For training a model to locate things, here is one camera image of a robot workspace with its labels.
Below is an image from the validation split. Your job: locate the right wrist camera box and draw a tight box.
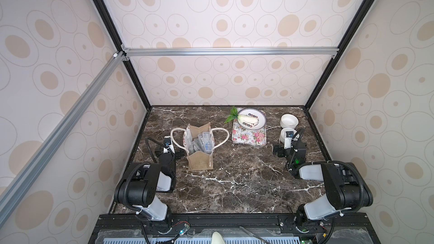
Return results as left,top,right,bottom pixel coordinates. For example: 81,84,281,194
284,132,294,149

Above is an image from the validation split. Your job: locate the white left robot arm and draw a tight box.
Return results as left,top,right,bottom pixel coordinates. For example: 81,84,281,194
114,146,185,221

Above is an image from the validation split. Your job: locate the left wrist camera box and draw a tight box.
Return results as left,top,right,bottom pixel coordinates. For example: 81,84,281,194
163,136,175,154

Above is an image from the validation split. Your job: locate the black corner frame post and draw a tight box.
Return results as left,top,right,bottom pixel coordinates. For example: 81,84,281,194
305,0,375,111
92,0,151,110

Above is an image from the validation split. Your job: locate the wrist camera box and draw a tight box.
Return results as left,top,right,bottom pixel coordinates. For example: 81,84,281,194
163,136,175,154
284,132,294,149

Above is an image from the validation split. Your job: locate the white radish with leaves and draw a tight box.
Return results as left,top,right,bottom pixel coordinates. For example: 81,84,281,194
224,107,259,126

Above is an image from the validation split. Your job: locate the floral square plate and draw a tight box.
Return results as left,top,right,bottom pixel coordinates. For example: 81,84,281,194
232,108,267,146

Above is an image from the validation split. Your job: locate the black corner frame post right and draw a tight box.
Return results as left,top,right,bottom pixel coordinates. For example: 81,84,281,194
305,0,375,111

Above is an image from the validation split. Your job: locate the clear compass set case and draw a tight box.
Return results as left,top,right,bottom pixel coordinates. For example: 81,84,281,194
189,138,202,154
198,132,214,154

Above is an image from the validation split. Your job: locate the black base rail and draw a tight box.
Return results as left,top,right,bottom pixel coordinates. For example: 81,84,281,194
89,213,380,244

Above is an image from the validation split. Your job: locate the black corner frame post left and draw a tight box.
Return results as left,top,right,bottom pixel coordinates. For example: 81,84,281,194
92,0,151,110

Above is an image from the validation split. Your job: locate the silver aluminium crossbar left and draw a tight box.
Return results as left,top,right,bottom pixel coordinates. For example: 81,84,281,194
1,51,126,226

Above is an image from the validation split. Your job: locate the patterned canvas tote bag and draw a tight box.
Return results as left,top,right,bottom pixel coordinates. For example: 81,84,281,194
170,123,229,171

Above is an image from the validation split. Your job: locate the white bowl rear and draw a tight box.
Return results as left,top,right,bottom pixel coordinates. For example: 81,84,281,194
280,114,299,129

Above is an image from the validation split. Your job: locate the white bowl front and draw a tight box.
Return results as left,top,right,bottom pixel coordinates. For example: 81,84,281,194
279,128,297,143

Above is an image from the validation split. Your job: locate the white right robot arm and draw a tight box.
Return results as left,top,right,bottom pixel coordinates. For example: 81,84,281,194
273,141,374,225

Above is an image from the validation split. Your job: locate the white bowl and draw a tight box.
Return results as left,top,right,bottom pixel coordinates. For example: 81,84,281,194
279,128,297,143
280,114,299,129

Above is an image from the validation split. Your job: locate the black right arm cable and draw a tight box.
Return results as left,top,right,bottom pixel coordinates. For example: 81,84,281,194
287,128,366,244

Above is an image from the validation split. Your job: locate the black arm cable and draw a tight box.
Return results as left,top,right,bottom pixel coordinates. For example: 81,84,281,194
287,128,366,244
121,137,170,244

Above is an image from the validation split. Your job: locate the round patterned plate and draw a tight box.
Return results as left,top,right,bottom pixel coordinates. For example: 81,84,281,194
237,108,266,131

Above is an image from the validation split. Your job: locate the silver aluminium crossbar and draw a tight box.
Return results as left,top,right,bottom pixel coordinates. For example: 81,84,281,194
1,51,126,226
124,46,339,57

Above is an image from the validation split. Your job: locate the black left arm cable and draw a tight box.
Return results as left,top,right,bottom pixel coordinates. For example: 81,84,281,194
121,137,170,244

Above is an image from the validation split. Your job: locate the silver aluminium crossbar rear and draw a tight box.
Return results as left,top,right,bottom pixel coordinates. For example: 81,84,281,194
124,46,339,57

